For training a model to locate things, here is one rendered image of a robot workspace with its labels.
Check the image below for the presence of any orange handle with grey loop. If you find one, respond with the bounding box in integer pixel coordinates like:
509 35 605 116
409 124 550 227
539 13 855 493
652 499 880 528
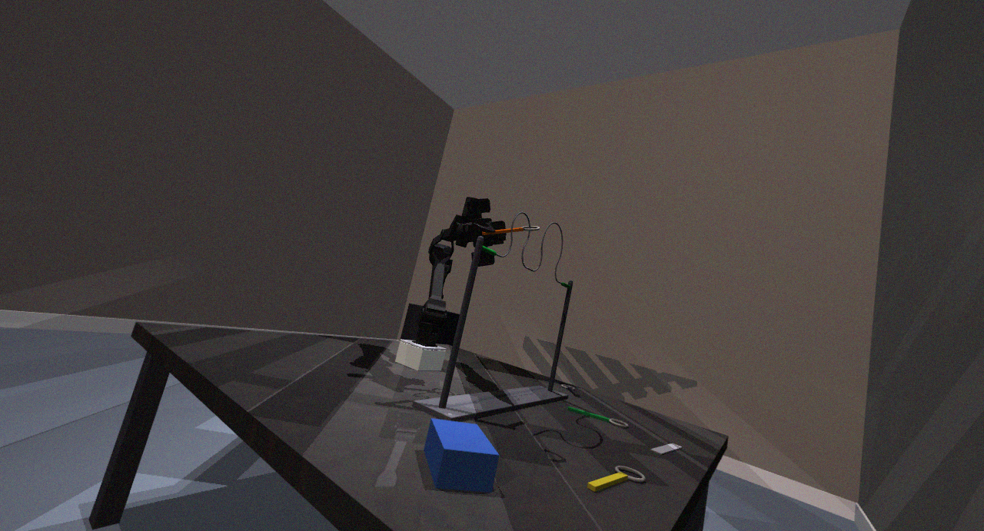
482 226 540 235

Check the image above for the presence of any blue cube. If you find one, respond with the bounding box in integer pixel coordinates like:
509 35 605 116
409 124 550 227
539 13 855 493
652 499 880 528
424 418 499 493

